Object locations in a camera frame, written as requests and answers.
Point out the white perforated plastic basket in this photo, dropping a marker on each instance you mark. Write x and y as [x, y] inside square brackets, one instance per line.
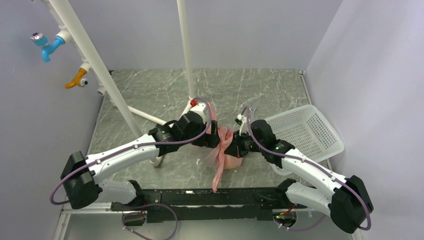
[308, 130]

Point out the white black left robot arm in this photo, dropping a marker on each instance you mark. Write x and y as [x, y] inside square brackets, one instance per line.
[84, 178]

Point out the orange plastic faucet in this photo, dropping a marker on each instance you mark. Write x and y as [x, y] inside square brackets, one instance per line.
[78, 80]

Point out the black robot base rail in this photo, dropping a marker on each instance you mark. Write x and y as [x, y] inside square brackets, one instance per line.
[258, 203]

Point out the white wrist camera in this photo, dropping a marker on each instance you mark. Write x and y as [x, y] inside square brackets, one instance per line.
[241, 120]
[198, 107]

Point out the blue plastic faucet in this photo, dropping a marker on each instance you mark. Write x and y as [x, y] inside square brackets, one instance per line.
[40, 40]

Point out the silver open-end wrench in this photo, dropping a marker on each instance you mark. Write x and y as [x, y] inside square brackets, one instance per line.
[252, 112]

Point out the white PVC pipe frame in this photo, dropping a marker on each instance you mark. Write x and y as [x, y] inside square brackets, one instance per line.
[72, 30]

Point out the pink plastic bag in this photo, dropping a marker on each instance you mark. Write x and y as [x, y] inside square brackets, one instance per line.
[216, 158]

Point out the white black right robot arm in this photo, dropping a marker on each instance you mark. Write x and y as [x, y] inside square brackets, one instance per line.
[344, 199]

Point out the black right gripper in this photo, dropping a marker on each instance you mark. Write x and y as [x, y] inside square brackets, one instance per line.
[235, 149]

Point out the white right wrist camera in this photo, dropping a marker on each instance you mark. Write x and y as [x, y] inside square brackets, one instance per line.
[241, 120]

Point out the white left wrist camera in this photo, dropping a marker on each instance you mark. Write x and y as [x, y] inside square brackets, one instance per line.
[198, 107]

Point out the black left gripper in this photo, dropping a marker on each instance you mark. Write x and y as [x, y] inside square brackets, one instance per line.
[209, 140]

